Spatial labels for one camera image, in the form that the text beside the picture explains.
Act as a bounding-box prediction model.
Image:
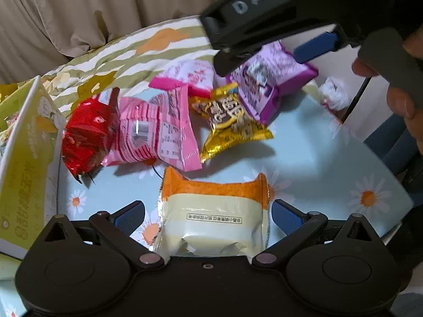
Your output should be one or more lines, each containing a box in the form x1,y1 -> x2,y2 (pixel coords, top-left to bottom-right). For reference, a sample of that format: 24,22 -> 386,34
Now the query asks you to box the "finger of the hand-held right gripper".
316,23 -> 348,49
292,38 -> 337,64

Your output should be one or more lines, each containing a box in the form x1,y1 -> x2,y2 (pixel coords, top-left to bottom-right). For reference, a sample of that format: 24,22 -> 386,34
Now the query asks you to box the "purple snack packet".
226,41 -> 319,126

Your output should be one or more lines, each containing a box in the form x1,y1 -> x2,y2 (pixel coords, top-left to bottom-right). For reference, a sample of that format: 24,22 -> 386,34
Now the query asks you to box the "green floral blanket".
0,16 -> 232,121

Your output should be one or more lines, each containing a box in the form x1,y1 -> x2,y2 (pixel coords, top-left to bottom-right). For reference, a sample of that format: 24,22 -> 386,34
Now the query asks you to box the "gold foil snack packet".
192,84 -> 275,163

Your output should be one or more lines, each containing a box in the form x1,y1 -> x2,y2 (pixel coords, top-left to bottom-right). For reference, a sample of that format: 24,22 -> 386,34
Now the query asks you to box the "person's right hand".
352,23 -> 423,119

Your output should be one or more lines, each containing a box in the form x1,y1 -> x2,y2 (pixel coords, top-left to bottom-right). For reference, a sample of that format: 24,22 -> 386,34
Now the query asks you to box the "black cable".
342,77 -> 369,125

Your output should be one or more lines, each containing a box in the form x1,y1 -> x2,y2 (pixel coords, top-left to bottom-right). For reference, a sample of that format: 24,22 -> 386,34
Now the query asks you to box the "pink striped snack packet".
106,76 -> 212,172

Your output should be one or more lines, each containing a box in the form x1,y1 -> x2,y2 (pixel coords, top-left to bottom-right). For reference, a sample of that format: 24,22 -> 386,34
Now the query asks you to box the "cream orange bread packet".
150,167 -> 270,258

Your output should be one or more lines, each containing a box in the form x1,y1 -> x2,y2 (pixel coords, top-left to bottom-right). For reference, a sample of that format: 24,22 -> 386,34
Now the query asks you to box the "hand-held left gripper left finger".
40,201 -> 164,269

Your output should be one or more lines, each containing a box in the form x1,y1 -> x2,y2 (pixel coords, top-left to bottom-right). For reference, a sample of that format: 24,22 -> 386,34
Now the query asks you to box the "blue denim cloth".
364,115 -> 417,174

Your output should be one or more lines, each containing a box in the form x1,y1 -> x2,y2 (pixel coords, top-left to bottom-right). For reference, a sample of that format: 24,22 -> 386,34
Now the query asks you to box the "white plastic bag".
319,77 -> 351,111

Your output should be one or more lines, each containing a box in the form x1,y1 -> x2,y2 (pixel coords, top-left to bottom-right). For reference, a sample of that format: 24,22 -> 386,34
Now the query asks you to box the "beige curtain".
0,0 -> 229,85

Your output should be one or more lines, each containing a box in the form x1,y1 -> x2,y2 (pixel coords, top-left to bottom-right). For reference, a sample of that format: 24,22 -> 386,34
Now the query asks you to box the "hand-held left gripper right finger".
253,199 -> 375,268

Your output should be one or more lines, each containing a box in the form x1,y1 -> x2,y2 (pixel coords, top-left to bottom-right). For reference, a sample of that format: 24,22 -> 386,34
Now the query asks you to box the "yellow-green cardboard box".
0,77 -> 68,260

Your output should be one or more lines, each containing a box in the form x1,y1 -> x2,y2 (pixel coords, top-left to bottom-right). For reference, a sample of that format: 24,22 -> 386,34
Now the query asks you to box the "pale pink snack packet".
167,60 -> 216,92

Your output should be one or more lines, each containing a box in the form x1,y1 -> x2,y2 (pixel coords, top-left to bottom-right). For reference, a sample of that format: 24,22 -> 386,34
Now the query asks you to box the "red foil snack packet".
61,87 -> 121,185

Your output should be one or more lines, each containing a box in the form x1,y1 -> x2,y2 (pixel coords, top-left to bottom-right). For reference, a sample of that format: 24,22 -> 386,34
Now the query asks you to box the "blue daisy tablecloth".
0,82 -> 414,317

